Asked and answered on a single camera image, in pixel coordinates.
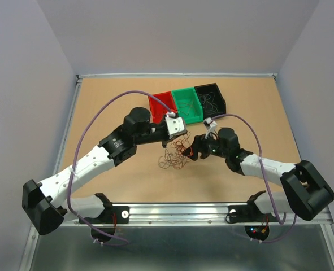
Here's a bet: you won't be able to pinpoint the aluminium table edge frame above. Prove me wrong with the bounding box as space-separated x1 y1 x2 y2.
19 73 277 271

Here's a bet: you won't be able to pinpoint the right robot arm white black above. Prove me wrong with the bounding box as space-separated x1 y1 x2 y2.
183 128 334 221

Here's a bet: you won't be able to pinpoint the aluminium mounting rail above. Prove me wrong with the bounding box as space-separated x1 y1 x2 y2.
31 200 334 226

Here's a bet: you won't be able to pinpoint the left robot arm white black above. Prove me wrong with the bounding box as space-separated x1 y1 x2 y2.
21 107 185 235

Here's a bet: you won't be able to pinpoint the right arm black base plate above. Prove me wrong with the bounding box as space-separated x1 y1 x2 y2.
225 204 277 224

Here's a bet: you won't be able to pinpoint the black plastic bin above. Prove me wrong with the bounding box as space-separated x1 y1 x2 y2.
194 83 227 119

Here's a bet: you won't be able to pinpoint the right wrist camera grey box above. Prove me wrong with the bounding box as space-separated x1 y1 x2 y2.
203 117 218 139

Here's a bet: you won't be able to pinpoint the grey wire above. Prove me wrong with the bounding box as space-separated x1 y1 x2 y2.
199 90 223 113

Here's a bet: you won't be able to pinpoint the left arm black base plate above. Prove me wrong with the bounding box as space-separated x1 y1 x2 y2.
85 206 130 224

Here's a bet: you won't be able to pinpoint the red plastic bin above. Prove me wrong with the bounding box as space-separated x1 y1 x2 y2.
148 91 177 124

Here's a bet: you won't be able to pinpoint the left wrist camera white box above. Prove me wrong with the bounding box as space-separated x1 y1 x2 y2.
164 112 188 139

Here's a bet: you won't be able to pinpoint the green plastic bin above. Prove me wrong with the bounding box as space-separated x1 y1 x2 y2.
171 88 203 125

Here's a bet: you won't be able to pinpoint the orange grey black wires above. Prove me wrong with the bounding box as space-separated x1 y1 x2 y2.
158 132 194 170

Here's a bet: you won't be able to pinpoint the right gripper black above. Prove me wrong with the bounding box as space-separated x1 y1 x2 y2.
181 130 228 161

